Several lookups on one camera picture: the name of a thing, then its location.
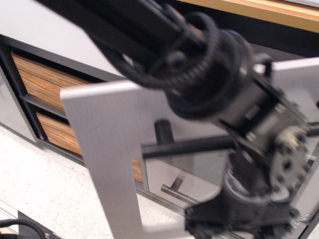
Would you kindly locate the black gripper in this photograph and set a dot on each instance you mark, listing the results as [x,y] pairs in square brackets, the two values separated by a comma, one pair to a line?
[234,209]

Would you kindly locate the black oven door handle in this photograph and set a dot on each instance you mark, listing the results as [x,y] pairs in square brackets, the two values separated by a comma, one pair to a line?
[167,146]

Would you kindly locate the grey oven door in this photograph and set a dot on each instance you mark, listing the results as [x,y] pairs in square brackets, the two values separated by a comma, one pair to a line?
[111,125]

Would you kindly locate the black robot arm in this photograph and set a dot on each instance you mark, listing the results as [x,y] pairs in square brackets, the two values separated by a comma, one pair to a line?
[209,74]

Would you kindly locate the grey bottom drawer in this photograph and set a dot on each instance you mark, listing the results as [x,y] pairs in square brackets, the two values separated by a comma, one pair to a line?
[201,175]

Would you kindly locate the lower wood-pattern storage bin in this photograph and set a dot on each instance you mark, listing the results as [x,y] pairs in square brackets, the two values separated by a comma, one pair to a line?
[59,133]

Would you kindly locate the wood-pattern storage bin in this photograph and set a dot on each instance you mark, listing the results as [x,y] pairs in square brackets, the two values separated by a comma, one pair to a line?
[59,133]
[43,82]

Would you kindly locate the wooden countertop edge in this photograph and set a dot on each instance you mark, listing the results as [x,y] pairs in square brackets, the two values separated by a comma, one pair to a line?
[287,13]

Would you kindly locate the upper wood-pattern storage bin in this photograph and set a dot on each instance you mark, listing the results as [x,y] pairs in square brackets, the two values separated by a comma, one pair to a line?
[43,82]

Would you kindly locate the white toy kitchen cabinet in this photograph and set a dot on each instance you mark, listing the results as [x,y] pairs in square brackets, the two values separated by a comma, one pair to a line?
[32,27]

